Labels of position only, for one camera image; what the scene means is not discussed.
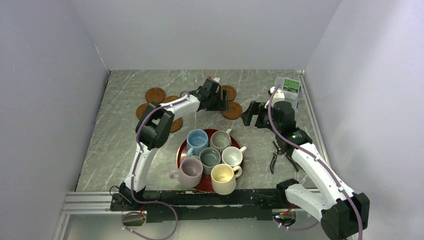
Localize blue mug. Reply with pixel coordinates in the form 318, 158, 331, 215
186, 129, 209, 157

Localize black handled pliers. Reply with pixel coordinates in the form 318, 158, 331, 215
269, 141, 300, 174

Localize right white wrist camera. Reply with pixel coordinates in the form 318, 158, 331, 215
265, 86, 285, 109

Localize lilac mug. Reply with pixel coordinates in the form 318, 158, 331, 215
169, 157, 204, 188

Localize grey ribbed mug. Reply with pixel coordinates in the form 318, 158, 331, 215
209, 128, 232, 154

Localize red round tray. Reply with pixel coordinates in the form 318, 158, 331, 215
176, 128, 242, 193

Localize cream yellow mug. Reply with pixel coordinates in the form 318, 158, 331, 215
210, 163, 243, 195

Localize brown coaster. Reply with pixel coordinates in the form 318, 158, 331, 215
145, 87, 166, 104
162, 95, 180, 104
135, 102, 149, 120
221, 85, 237, 102
170, 117, 183, 133
221, 101, 243, 120

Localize clear plastic parts box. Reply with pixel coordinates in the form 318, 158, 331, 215
274, 76, 301, 110

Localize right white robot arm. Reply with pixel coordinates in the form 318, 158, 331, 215
241, 101, 370, 240

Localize white mug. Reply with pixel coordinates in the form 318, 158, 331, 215
221, 146, 248, 167

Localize grey-green mug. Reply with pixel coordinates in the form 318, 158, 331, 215
199, 147, 221, 175

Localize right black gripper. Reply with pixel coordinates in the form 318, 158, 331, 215
240, 101, 281, 135

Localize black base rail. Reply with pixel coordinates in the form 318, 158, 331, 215
110, 188, 294, 223

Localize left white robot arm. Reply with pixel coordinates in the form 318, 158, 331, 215
119, 76, 229, 210

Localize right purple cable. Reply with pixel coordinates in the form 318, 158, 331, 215
266, 84, 364, 240

